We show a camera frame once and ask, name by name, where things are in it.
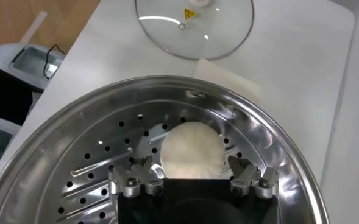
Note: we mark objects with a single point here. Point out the perforated steel steamer basket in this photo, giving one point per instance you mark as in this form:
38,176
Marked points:
75,128

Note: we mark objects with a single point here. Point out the grey white robot base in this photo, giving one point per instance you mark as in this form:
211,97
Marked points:
2,58

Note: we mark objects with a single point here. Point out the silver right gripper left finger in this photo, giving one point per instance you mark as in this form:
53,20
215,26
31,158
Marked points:
133,182

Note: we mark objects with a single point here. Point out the white steamed baozi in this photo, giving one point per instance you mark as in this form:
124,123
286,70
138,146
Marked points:
193,150

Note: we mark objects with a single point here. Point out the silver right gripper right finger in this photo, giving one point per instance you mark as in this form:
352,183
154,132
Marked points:
247,178

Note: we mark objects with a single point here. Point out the round glass pot lid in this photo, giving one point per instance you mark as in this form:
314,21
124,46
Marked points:
222,33

